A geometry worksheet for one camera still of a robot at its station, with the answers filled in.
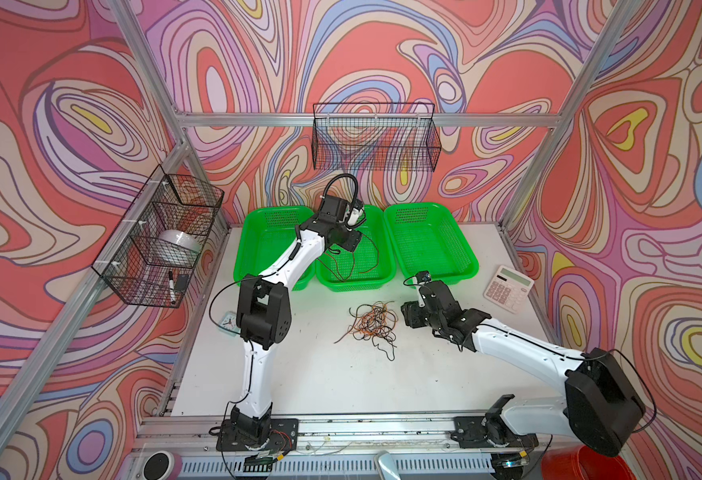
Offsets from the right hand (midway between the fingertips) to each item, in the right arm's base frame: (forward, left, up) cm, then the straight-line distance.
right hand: (413, 312), depth 87 cm
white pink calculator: (+11, -34, -6) cm, 36 cm away
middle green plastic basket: (+23, +10, -7) cm, 26 cm away
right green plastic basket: (+35, -12, -7) cm, 38 cm away
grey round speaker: (-35, +62, -1) cm, 71 cm away
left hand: (+25, +17, +10) cm, 31 cm away
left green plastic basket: (+38, +52, -5) cm, 64 cm away
